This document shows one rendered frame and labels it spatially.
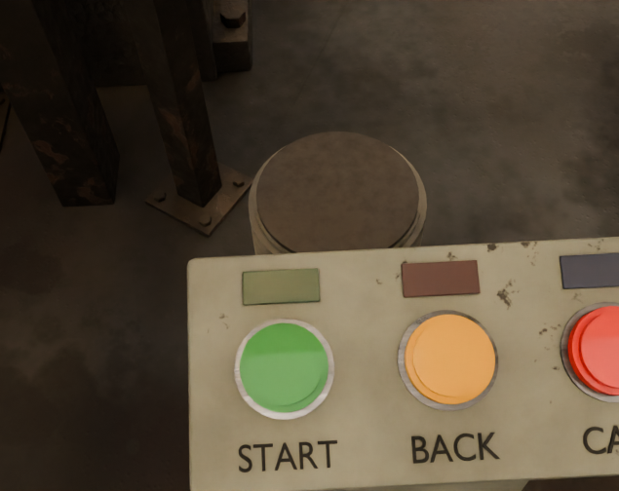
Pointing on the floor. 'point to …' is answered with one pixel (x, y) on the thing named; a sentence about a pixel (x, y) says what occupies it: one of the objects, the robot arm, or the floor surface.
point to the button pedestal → (520, 293)
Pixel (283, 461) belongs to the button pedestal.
